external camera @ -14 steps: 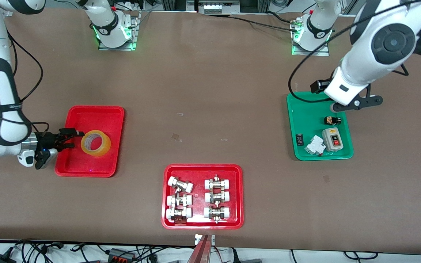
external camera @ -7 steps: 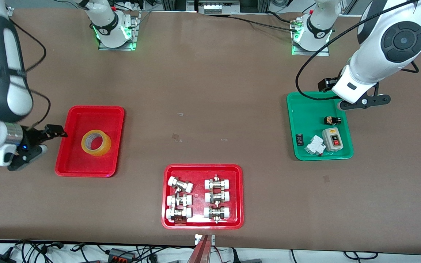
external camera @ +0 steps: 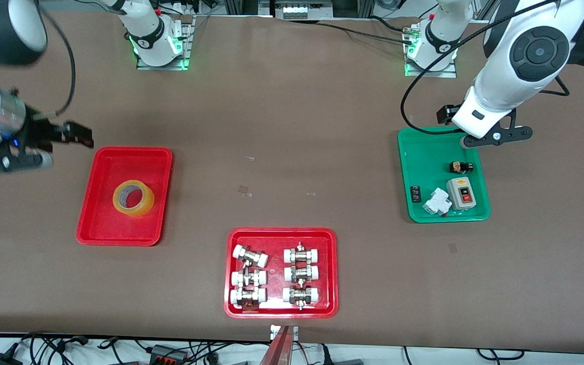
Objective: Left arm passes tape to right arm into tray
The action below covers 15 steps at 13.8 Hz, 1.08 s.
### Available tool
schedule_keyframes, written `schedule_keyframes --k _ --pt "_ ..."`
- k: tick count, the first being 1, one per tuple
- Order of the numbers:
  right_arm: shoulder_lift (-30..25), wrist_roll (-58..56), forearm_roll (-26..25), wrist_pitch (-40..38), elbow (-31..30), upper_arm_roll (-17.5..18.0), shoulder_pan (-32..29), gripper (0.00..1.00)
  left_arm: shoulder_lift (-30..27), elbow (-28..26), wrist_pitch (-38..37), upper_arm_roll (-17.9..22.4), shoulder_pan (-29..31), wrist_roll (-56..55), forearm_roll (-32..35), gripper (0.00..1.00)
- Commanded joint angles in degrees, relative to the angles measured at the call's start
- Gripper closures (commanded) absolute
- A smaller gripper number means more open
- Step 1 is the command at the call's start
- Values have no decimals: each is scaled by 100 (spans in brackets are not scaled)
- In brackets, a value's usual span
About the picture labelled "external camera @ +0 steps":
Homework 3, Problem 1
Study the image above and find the yellow tape roll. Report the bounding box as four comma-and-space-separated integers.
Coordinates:
112, 179, 156, 217

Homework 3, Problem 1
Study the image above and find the green plastic tray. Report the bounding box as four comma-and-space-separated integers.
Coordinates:
397, 126, 491, 223

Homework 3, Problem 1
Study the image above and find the empty red plastic tray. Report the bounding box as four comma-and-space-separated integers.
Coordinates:
76, 147, 174, 247

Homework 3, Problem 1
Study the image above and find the red tray with fittings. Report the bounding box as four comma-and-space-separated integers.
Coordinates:
224, 227, 339, 319

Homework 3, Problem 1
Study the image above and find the white circuit breaker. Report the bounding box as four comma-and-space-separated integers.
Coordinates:
422, 187, 451, 217

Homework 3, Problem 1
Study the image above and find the grey power strip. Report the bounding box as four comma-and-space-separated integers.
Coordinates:
274, 0, 334, 20

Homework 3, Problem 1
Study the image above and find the white capped metal pipe fitting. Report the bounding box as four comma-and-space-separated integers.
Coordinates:
230, 288, 268, 310
283, 242, 321, 265
283, 265, 320, 284
231, 269, 268, 288
282, 286, 320, 311
233, 244, 269, 268

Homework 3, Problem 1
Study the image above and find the black power adapter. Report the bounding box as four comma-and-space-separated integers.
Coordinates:
0, 344, 23, 365

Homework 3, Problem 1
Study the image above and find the grey orange connector box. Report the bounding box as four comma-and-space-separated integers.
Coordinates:
149, 344, 190, 364

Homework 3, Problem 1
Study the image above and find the red metal bar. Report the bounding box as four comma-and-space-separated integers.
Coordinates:
259, 325, 296, 365

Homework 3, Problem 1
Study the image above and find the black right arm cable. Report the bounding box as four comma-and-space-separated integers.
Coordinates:
32, 0, 77, 121

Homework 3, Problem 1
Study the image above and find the grey switch box red button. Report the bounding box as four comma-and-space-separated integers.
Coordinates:
446, 177, 478, 211

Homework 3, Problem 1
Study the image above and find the black cable on table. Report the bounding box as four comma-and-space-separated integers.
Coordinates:
316, 15, 410, 44

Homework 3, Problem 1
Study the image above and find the aluminium right arm base plate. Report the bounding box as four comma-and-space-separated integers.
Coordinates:
136, 15, 192, 71

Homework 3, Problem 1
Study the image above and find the black floor cable bundle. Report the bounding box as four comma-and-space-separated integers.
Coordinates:
0, 332, 120, 365

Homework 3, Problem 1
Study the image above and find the silver metal bracket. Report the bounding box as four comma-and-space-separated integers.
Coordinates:
270, 324, 299, 341

